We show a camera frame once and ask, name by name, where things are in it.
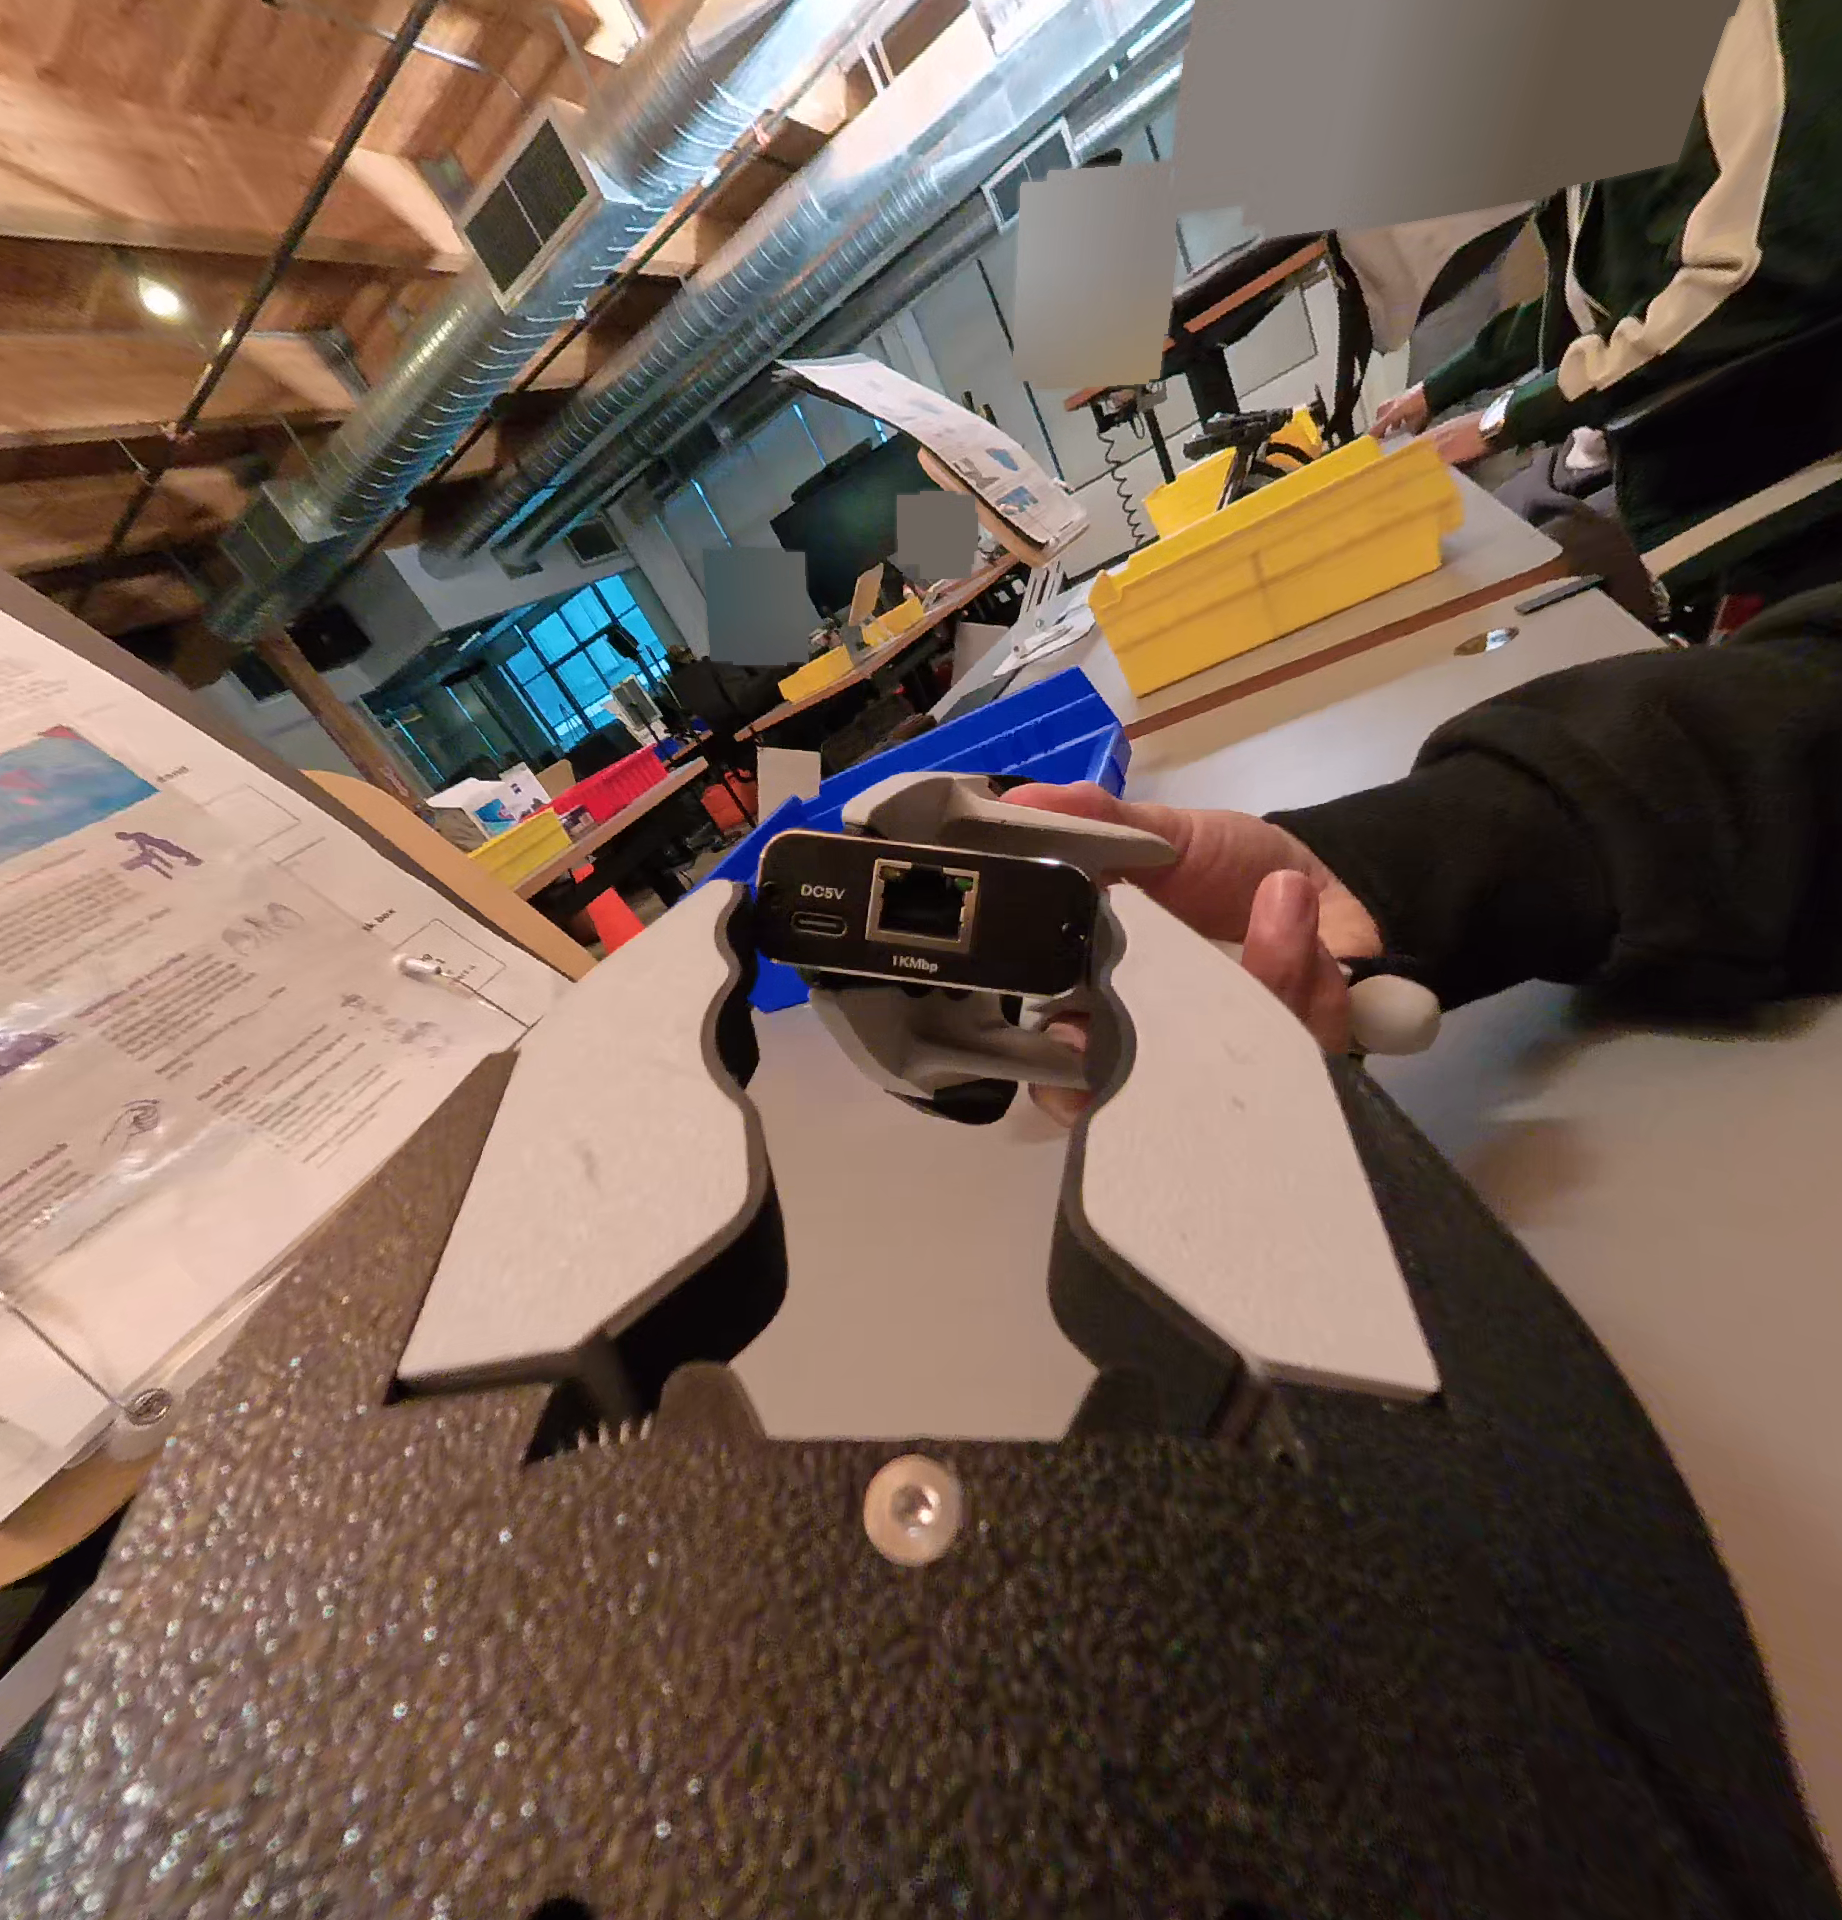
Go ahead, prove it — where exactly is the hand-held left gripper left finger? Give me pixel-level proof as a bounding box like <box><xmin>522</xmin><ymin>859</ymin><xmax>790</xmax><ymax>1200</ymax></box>
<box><xmin>400</xmin><ymin>883</ymin><xmax>790</xmax><ymax>1460</ymax></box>

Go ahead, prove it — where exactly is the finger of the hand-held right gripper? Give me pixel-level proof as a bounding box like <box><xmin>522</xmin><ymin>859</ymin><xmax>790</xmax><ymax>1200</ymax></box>
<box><xmin>845</xmin><ymin>771</ymin><xmax>1183</xmax><ymax>883</ymax></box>
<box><xmin>815</xmin><ymin>995</ymin><xmax>1102</xmax><ymax>1101</ymax></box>

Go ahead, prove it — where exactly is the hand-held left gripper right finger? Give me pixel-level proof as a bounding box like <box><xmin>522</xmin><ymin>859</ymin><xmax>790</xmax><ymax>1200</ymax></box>
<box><xmin>1044</xmin><ymin>902</ymin><xmax>1445</xmax><ymax>1460</ymax></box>

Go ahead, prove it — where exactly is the black network adapter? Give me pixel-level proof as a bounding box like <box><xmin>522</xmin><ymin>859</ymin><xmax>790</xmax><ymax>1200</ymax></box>
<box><xmin>753</xmin><ymin>829</ymin><xmax>1112</xmax><ymax>997</ymax></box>

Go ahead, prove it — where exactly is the person's right forearm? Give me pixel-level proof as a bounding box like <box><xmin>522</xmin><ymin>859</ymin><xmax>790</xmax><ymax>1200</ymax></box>
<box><xmin>1265</xmin><ymin>577</ymin><xmax>1842</xmax><ymax>1025</ymax></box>

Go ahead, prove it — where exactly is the grey desk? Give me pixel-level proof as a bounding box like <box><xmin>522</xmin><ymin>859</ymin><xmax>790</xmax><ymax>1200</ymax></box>
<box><xmin>738</xmin><ymin>599</ymin><xmax>1842</xmax><ymax>1880</ymax></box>

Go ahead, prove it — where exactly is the person's right hand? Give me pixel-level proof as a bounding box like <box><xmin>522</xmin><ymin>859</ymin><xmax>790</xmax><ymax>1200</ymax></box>
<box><xmin>1002</xmin><ymin>782</ymin><xmax>1382</xmax><ymax>1129</ymax></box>

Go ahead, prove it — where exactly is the blue storage bin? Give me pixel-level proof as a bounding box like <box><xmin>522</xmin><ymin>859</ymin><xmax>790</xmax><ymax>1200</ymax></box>
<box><xmin>711</xmin><ymin>668</ymin><xmax>1129</xmax><ymax>1012</ymax></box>

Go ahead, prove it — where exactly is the small yellow storage bin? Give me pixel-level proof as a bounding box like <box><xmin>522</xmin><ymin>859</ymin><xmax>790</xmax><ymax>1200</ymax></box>
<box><xmin>782</xmin><ymin>599</ymin><xmax>924</xmax><ymax>706</ymax></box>
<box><xmin>467</xmin><ymin>820</ymin><xmax>583</xmax><ymax>891</ymax></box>

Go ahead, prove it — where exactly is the red storage bin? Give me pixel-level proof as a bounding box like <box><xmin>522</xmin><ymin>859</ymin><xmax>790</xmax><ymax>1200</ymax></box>
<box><xmin>551</xmin><ymin>743</ymin><xmax>670</xmax><ymax>827</ymax></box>

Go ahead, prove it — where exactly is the tilted instruction sheet stand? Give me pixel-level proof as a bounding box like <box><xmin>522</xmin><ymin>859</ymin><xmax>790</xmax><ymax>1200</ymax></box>
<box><xmin>782</xmin><ymin>359</ymin><xmax>1094</xmax><ymax>661</ymax></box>

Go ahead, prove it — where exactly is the large yellow storage bin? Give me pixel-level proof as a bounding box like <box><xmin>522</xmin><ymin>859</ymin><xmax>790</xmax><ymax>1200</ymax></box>
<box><xmin>1084</xmin><ymin>433</ymin><xmax>1465</xmax><ymax>706</ymax></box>

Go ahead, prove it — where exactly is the instruction sheet in clear stand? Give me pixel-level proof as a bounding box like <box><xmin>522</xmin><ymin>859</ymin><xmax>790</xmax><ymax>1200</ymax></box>
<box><xmin>0</xmin><ymin>585</ymin><xmax>568</xmax><ymax>1526</ymax></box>

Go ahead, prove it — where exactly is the black tool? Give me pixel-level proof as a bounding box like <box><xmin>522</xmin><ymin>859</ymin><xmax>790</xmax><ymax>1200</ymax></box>
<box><xmin>1183</xmin><ymin>404</ymin><xmax>1298</xmax><ymax>500</ymax></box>

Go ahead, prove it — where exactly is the large window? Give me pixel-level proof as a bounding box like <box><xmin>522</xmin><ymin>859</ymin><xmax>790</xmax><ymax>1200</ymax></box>
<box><xmin>361</xmin><ymin>577</ymin><xmax>685</xmax><ymax>771</ymax></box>

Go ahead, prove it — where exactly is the table with wooden edge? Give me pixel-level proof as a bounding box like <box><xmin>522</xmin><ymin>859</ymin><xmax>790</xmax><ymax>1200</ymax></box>
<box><xmin>1112</xmin><ymin>449</ymin><xmax>1573</xmax><ymax>743</ymax></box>

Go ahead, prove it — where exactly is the air vent grille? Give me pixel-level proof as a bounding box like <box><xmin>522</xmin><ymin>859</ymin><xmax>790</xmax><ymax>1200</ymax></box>
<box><xmin>450</xmin><ymin>105</ymin><xmax>628</xmax><ymax>312</ymax></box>

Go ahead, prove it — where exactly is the black ceiling rod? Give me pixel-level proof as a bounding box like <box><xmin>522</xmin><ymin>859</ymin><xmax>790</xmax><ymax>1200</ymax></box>
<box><xmin>109</xmin><ymin>0</ymin><xmax>446</xmax><ymax>562</ymax></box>

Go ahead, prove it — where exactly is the silver spiral air duct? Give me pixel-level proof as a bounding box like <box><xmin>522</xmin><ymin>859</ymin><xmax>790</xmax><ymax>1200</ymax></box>
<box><xmin>410</xmin><ymin>0</ymin><xmax>1208</xmax><ymax>586</ymax></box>
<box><xmin>200</xmin><ymin>0</ymin><xmax>924</xmax><ymax>645</ymax></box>

